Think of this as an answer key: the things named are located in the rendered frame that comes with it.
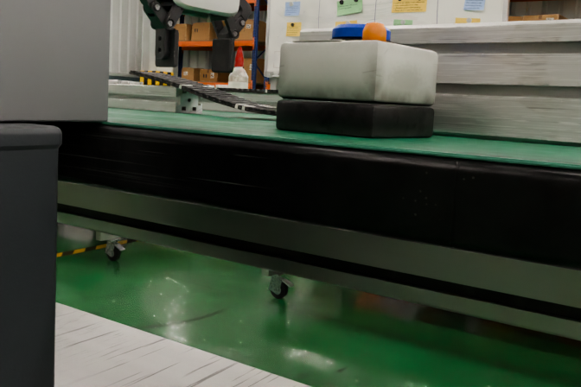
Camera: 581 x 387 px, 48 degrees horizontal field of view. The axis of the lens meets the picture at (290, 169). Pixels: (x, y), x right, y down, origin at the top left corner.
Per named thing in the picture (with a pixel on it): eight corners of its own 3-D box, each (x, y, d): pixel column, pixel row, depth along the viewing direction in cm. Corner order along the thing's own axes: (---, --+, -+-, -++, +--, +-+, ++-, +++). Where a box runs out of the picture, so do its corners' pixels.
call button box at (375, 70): (273, 130, 45) (278, 36, 44) (354, 130, 52) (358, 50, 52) (372, 138, 40) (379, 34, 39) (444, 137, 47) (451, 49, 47)
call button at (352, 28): (319, 53, 45) (321, 22, 44) (352, 57, 48) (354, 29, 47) (368, 52, 42) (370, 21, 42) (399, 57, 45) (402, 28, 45)
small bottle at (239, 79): (239, 109, 127) (241, 47, 126) (251, 110, 124) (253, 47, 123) (223, 108, 124) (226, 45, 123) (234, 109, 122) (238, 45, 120)
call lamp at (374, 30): (357, 40, 40) (358, 20, 40) (370, 42, 42) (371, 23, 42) (377, 39, 40) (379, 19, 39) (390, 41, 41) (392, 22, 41)
